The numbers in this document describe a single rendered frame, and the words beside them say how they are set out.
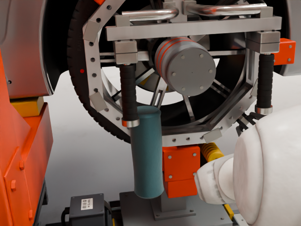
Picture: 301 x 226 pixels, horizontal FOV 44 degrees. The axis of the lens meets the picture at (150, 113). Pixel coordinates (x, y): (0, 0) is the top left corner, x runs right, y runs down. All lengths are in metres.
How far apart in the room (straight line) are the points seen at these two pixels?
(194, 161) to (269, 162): 0.88
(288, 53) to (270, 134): 0.88
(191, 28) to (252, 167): 0.59
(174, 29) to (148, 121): 0.26
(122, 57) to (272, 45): 0.36
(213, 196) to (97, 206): 0.43
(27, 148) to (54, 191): 1.17
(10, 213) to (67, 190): 1.36
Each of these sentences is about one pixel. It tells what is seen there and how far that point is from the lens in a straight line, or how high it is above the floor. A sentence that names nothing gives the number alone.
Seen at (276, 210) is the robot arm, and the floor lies 0.89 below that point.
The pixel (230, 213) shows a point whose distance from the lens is 1.58.
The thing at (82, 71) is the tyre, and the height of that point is 0.82.
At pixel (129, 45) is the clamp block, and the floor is 0.94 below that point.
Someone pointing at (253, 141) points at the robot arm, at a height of 0.93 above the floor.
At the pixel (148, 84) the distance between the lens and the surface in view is 1.33.
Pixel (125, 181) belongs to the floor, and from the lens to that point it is 2.16.
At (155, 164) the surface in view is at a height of 0.59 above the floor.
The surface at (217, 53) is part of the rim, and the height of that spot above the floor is 0.84.
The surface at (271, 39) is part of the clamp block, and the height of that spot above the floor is 0.93.
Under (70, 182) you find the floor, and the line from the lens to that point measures 2.22.
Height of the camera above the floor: 1.08
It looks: 20 degrees down
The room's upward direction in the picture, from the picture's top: 3 degrees counter-clockwise
